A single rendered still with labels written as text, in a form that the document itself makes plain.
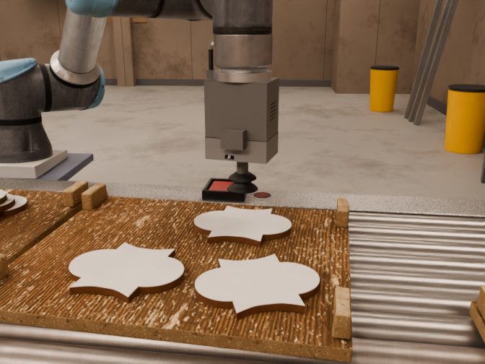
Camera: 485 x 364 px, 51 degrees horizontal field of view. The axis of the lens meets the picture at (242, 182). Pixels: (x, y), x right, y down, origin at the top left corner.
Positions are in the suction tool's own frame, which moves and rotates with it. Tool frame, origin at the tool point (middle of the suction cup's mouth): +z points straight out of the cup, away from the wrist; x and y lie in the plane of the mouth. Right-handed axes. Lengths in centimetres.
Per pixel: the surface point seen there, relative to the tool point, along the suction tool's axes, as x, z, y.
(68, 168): 37, 13, -56
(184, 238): -5.9, 5.9, -6.4
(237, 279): -16.1, 4.9, 4.6
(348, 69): 801, 60, -73
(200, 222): -2.2, 4.9, -5.5
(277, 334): -23.4, 5.9, 11.0
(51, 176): 30, 13, -56
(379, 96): 640, 79, -13
